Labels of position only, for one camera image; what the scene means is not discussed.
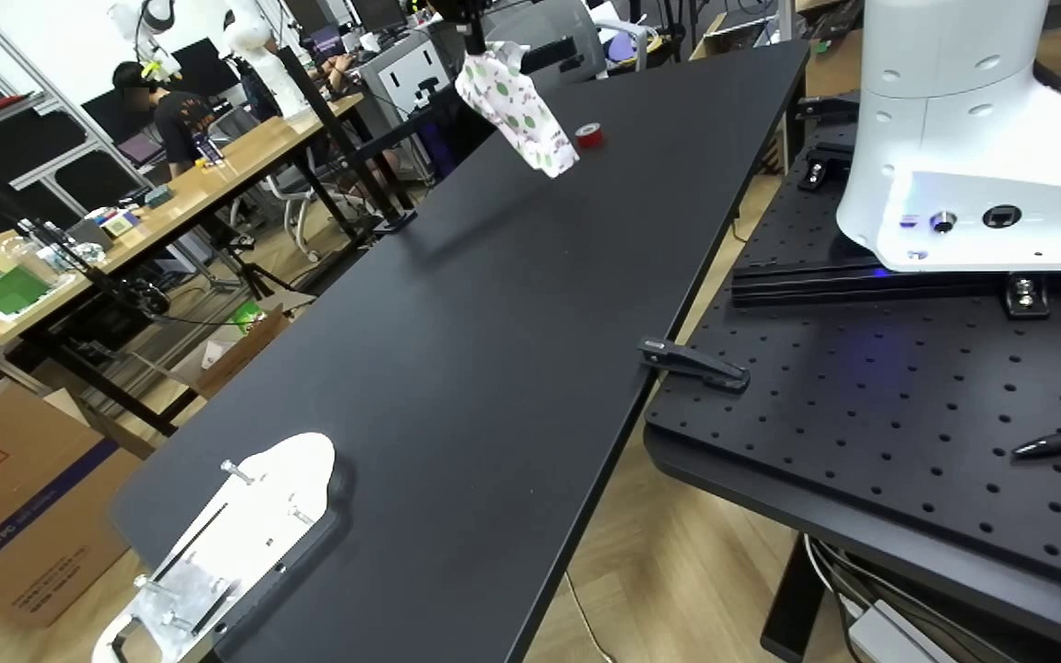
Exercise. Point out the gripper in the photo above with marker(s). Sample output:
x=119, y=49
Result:
x=457, y=8

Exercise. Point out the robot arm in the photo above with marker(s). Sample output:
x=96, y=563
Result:
x=963, y=138

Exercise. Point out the white cloth with green dots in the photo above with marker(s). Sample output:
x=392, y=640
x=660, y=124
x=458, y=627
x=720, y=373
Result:
x=519, y=110

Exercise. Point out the black stand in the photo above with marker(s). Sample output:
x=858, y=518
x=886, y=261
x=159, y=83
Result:
x=346, y=147

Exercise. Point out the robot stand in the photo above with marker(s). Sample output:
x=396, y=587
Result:
x=908, y=405

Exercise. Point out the white cabinet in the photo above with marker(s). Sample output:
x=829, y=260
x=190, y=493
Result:
x=400, y=78

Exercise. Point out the red tape roll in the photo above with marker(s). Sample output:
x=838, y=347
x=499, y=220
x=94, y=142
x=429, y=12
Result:
x=589, y=135

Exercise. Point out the white robot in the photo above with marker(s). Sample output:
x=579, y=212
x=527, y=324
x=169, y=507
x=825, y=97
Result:
x=259, y=46

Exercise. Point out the person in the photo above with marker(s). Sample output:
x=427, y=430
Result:
x=176, y=115

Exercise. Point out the wooden table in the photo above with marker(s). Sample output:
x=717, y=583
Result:
x=190, y=189

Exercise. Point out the black clamp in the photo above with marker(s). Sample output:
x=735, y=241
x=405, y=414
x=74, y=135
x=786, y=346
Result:
x=823, y=168

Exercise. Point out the black clip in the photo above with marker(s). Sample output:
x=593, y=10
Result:
x=692, y=363

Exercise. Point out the open cardboard box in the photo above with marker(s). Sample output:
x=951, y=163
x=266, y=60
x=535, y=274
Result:
x=236, y=348

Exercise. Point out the green mat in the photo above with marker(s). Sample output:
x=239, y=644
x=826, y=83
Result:
x=13, y=290

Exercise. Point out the white metal plate with bolts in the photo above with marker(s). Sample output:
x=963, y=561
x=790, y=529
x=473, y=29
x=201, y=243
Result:
x=236, y=534

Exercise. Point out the large cardboard box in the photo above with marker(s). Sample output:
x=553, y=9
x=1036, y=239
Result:
x=15, y=502

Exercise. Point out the grey power brick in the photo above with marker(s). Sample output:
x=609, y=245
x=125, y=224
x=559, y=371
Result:
x=899, y=635

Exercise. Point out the aluminium frame shelf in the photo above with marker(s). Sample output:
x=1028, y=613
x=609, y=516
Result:
x=24, y=138

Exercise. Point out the camera on mount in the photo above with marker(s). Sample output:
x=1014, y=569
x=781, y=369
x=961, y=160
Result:
x=61, y=249

